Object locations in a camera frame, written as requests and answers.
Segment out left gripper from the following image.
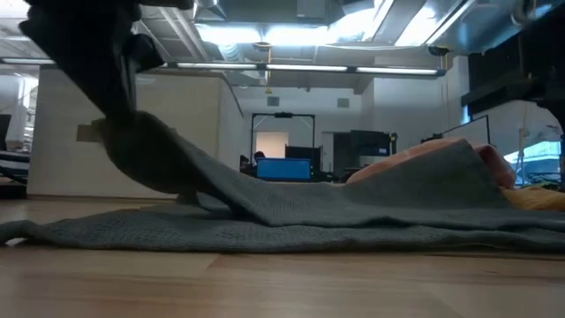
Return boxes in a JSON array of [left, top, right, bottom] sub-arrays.
[[19, 8, 167, 125]]

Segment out yellow towel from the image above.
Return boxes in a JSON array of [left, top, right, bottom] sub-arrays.
[[501, 185, 565, 212]]

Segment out white board on stand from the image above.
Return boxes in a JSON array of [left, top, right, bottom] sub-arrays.
[[441, 114, 492, 147]]

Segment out black gantry frame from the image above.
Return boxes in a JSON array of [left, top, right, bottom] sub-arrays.
[[250, 111, 317, 178]]

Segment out beige fabric storage box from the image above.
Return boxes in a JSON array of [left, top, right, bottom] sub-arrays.
[[26, 65, 245, 200]]

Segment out black equipment rack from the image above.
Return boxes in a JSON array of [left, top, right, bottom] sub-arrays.
[[333, 129, 398, 171]]

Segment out long light strip bar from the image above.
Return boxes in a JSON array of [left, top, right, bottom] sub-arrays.
[[0, 56, 447, 77]]

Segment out blue plastic bin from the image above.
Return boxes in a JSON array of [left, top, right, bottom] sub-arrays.
[[255, 157, 313, 182]]

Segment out grey waffle towel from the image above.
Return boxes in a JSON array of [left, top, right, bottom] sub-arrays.
[[0, 110, 565, 255]]

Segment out pink towel white stripes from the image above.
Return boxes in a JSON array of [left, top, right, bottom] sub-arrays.
[[346, 136, 517, 191]]

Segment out black monitor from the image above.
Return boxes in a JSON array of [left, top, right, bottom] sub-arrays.
[[0, 113, 12, 151]]

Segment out person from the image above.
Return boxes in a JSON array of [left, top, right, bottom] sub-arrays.
[[239, 149, 266, 177]]

